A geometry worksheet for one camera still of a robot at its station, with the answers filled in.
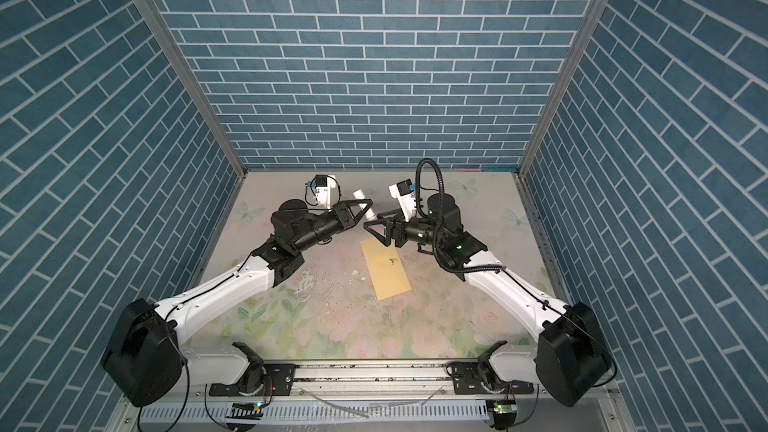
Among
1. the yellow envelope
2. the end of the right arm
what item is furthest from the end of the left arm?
the yellow envelope

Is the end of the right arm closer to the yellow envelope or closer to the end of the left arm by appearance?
the end of the left arm

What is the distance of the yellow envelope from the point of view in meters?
0.91
